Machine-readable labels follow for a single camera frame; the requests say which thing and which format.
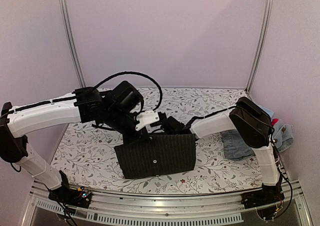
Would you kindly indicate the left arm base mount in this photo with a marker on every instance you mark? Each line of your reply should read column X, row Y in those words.
column 71, row 197

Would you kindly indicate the red garment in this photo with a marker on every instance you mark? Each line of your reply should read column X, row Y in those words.
column 274, row 121

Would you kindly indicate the light blue shirt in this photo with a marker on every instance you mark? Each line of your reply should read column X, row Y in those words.
column 268, row 111

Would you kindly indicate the black pinstriped shirt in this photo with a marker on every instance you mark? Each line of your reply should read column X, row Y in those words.
column 160, row 155

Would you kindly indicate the light blue denim jeans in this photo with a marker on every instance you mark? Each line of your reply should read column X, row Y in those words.
column 234, row 147

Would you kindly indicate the left aluminium frame post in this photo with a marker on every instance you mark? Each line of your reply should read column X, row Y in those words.
column 71, row 42

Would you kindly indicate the floral patterned table mat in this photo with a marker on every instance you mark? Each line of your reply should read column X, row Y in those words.
column 87, row 156

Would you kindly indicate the front aluminium rail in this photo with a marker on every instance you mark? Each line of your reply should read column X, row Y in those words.
column 116, row 208

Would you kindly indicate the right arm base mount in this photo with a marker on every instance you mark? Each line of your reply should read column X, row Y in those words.
column 267, row 201

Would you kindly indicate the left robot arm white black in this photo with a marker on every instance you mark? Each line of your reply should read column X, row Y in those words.
column 120, row 109

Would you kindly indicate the right aluminium frame post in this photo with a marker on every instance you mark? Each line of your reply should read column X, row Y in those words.
column 260, row 46

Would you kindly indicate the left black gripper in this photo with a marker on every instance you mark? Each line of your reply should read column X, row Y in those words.
column 143, row 134

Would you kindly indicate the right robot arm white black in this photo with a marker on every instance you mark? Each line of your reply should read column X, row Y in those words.
column 255, row 128

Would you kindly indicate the light denim jacket with buttons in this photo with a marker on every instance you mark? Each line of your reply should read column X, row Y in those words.
column 283, row 135

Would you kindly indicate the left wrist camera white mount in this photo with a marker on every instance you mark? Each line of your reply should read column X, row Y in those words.
column 146, row 118

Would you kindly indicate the aluminium frame post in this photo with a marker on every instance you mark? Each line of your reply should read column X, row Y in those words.
column 71, row 42
column 260, row 46

